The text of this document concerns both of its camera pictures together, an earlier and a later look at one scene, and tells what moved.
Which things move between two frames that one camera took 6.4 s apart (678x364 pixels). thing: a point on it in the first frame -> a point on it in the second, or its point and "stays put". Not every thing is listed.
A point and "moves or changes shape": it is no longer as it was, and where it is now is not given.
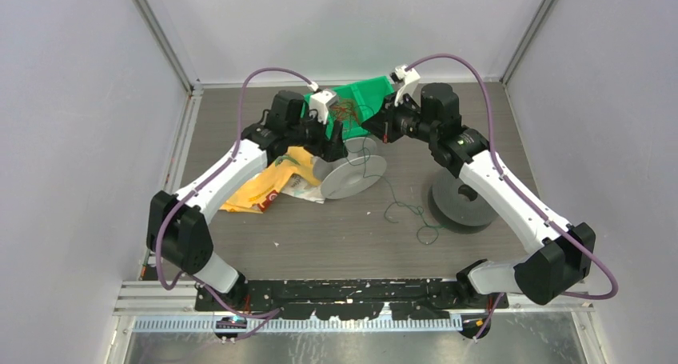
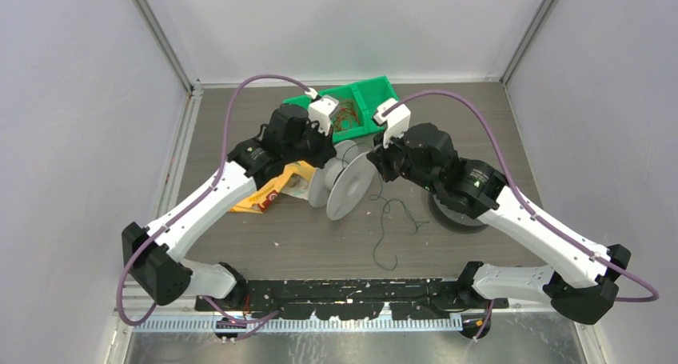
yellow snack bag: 257,195 stays put
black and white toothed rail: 349,300 stays put
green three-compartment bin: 357,102 stays put
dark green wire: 396,201 -> 390,203
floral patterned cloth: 298,186 stays put
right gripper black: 381,125 -> 380,156
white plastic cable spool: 357,170 moves or changes shape
